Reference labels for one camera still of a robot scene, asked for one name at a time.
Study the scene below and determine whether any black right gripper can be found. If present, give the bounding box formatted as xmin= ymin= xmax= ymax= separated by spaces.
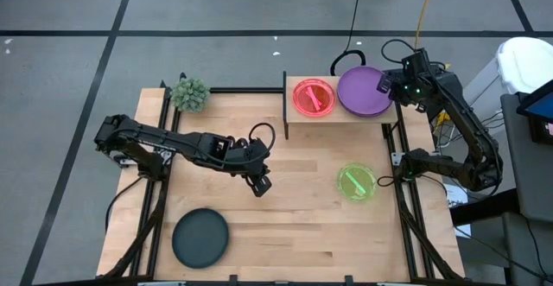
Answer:
xmin=377 ymin=48 xmax=437 ymax=111

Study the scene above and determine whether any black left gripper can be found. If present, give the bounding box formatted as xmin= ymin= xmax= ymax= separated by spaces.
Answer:
xmin=226 ymin=137 xmax=273 ymax=199

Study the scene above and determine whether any purple plastic plate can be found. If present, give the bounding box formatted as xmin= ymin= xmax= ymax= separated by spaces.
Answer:
xmin=336 ymin=65 xmax=395 ymax=118

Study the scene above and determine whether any pink bowl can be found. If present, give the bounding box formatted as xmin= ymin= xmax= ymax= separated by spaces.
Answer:
xmin=292 ymin=78 xmax=337 ymax=118

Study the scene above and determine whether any dark teal plate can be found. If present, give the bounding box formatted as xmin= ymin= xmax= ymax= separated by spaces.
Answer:
xmin=171 ymin=207 xmax=231 ymax=270

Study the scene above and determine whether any green translucent plate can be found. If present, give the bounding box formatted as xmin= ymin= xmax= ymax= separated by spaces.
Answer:
xmin=336 ymin=162 xmax=378 ymax=203

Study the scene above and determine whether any wooden shelf with black legs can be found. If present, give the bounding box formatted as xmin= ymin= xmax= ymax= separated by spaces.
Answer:
xmin=281 ymin=70 xmax=405 ymax=139

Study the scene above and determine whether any potted green succulent plant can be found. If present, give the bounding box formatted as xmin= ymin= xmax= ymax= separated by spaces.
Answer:
xmin=169 ymin=77 xmax=212 ymax=114

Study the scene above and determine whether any white lidded bin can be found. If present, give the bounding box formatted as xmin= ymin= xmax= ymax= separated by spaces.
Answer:
xmin=453 ymin=36 xmax=553 ymax=114

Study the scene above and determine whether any white paper sheet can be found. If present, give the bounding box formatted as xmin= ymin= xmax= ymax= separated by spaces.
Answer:
xmin=444 ymin=186 xmax=473 ymax=238

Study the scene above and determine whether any black tablet screen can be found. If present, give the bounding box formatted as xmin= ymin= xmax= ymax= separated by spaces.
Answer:
xmin=516 ymin=78 xmax=553 ymax=145

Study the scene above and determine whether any grey cart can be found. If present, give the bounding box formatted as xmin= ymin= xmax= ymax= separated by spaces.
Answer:
xmin=500 ymin=92 xmax=553 ymax=286

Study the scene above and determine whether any yellow cable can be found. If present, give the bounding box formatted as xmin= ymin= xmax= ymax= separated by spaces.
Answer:
xmin=413 ymin=0 xmax=440 ymax=52

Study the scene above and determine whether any black aluminium table frame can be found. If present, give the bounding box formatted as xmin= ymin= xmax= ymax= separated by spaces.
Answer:
xmin=103 ymin=72 xmax=466 ymax=285

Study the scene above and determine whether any black cable with loop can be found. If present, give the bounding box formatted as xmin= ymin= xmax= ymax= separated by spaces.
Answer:
xmin=330 ymin=0 xmax=367 ymax=76

